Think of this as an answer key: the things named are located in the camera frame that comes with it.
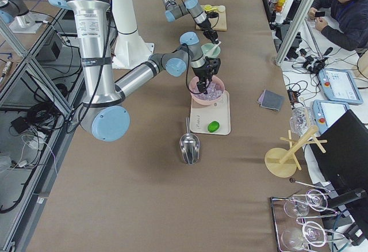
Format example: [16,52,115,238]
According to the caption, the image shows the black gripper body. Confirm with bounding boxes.
[200,21,218,40]
[192,57,221,83]

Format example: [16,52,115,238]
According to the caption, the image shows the white ceramic spoon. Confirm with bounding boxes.
[207,42,221,54]

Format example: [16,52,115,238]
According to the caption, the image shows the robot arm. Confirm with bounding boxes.
[49,0,220,142]
[162,0,219,44]

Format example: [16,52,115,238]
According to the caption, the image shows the mint green bowl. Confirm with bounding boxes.
[201,43,221,58]

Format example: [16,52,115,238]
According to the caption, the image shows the pink bowl of ice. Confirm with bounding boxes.
[189,76,225,106]

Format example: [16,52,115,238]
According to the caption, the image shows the steel ice scoop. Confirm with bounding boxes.
[179,117,200,165]

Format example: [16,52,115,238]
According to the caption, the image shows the bamboo cutting board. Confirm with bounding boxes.
[204,5,227,31]

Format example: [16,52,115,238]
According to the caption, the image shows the yellow plastic knife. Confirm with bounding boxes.
[203,5,219,13]

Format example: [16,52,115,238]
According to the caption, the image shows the cream plastic tray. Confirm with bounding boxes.
[190,91,231,135]

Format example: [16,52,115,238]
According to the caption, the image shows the green lime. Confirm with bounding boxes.
[207,121,220,133]

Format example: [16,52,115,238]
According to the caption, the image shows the grey folded cloth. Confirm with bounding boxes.
[258,89,285,112]

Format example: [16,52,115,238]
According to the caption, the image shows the clear glass cup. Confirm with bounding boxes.
[290,106,315,136]

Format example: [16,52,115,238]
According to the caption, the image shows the wooden cup tree stand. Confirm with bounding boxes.
[264,124,327,178]

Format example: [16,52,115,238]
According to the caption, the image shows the teach pendant tablet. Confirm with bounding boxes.
[318,68,363,105]
[312,100,350,134]

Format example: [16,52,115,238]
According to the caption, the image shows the seated person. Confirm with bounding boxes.
[308,0,367,51]

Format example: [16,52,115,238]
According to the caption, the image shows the wine glass rack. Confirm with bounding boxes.
[278,178,351,251]

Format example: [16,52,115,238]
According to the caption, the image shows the black framed tray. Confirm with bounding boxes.
[270,190,345,251]

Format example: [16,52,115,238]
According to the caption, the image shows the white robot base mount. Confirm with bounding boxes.
[112,0,154,69]

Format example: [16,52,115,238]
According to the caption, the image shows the aluminium frame post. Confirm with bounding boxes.
[275,0,314,66]

